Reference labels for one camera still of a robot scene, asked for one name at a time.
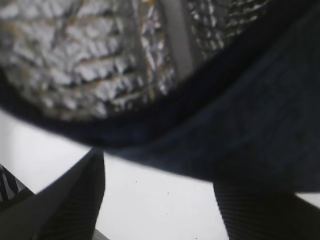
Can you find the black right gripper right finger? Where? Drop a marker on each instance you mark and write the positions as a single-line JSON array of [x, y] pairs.
[[266, 216]]

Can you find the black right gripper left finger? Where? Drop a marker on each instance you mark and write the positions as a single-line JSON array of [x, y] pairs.
[[67, 209]]

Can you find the navy blue lunch bag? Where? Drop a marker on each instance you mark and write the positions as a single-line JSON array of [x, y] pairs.
[[217, 90]]

